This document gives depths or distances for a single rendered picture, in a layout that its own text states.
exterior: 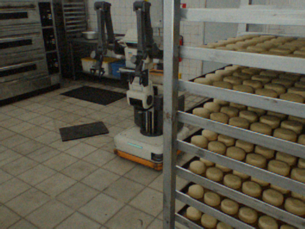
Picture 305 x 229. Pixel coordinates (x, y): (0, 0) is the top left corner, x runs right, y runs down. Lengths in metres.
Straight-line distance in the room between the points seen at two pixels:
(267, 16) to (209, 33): 4.64
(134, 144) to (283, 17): 2.43
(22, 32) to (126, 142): 3.13
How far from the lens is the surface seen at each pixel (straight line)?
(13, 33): 5.34
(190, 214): 0.99
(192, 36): 5.38
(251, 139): 0.71
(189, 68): 5.49
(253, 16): 0.65
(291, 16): 0.63
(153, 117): 3.01
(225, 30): 5.16
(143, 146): 2.86
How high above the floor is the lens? 1.62
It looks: 22 degrees down
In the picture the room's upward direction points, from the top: 1 degrees counter-clockwise
